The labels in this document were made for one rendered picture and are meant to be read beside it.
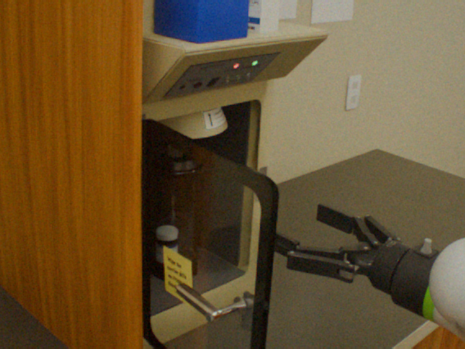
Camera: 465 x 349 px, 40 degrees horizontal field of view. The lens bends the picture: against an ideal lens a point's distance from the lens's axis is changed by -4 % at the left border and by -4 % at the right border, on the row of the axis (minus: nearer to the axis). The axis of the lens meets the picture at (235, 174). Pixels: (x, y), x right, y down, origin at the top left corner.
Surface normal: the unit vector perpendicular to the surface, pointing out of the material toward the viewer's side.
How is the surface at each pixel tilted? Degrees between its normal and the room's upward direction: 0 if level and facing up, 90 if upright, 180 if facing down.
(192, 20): 90
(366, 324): 0
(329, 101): 90
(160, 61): 90
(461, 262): 45
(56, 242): 90
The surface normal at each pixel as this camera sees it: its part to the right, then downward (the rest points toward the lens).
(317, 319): 0.05, -0.93
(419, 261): -0.35, -0.65
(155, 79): -0.71, 0.22
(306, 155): 0.70, 0.29
